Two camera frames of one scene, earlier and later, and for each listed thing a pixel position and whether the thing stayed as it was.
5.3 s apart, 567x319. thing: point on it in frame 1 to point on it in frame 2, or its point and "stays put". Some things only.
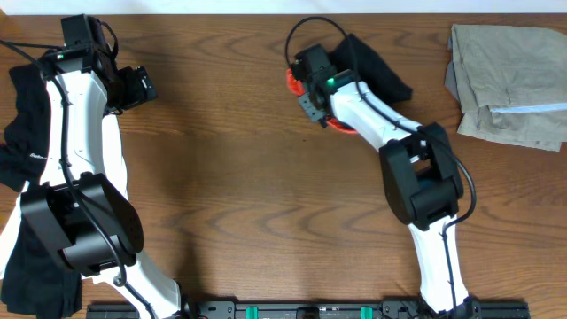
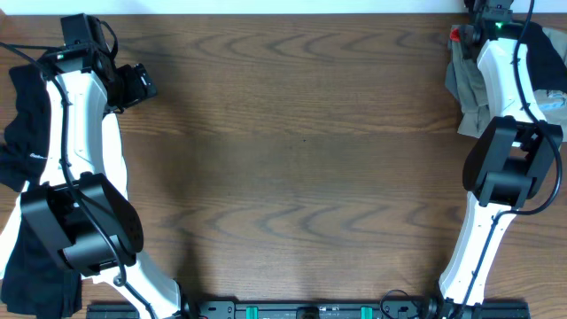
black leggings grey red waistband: [372, 73] to [547, 68]
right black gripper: [307, 101] to [462, 31]
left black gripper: [135, 94] stays put
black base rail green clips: [320, 308] stays put
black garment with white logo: [34, 284] stays put
